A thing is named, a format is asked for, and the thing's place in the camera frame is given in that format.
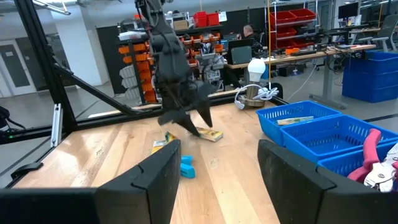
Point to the yellow green crayon box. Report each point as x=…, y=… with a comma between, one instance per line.
x=161, y=141
x=213, y=135
x=295, y=120

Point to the white metal frame bracket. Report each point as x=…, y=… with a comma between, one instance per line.
x=57, y=124

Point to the black aluminium table frame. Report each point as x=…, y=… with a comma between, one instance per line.
x=43, y=62

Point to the person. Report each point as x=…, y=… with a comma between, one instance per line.
x=248, y=31

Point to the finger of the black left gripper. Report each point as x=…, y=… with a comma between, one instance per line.
x=205, y=96
x=177, y=117

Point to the orange bin storage rack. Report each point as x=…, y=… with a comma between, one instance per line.
x=140, y=67

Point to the black floor device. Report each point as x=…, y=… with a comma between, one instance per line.
x=6, y=116

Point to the red storage bin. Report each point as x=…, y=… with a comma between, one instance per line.
x=213, y=19
x=200, y=19

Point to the wooden top office desk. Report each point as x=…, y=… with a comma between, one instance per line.
x=295, y=57

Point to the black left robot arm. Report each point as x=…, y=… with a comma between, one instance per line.
x=168, y=46

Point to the blue slotted plastic basket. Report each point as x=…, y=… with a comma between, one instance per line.
x=267, y=124
x=342, y=161
x=326, y=143

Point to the red bin storage shelf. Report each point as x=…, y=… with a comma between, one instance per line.
x=292, y=15

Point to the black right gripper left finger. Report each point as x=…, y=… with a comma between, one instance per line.
x=149, y=186

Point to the white bulb table lamp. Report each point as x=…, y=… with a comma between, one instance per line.
x=256, y=70

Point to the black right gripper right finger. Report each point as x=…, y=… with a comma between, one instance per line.
x=289, y=186

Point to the grey office chair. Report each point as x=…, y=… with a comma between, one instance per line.
x=388, y=28

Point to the stacked large blue bins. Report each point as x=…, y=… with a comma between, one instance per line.
x=370, y=77

